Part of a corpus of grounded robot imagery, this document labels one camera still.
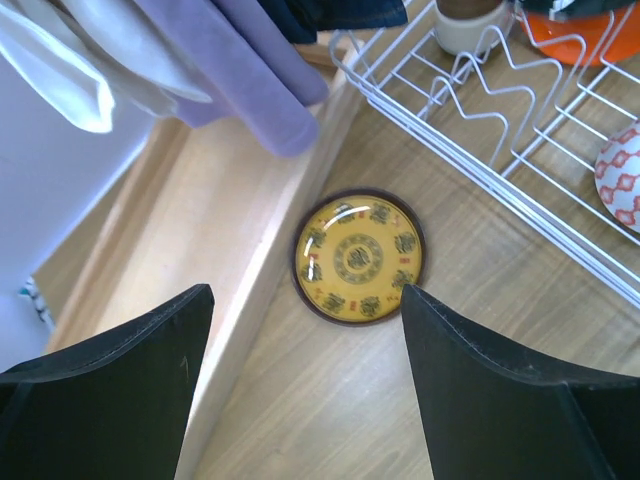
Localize red white patterned bowl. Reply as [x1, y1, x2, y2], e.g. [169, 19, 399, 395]
[594, 120, 640, 233]

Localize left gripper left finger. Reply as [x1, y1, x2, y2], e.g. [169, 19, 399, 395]
[1, 284, 214, 479]

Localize white wire dish rack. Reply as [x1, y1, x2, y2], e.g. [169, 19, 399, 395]
[329, 1, 639, 304]

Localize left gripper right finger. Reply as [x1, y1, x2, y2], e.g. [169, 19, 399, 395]
[401, 285, 639, 479]

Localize lilac hanging cloth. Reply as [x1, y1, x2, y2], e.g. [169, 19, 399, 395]
[137, 0, 329, 157]

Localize white hanging cloth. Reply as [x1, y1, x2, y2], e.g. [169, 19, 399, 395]
[1, 1, 212, 134]

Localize navy hanging cloth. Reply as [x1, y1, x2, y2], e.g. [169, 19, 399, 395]
[259, 0, 408, 44]

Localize orange plate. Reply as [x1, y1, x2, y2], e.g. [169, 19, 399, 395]
[514, 0, 639, 66]

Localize white brown metal cup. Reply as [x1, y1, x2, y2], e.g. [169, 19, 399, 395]
[435, 0, 510, 55]

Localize yellow patterned small plate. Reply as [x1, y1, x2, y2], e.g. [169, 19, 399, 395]
[289, 187, 428, 326]

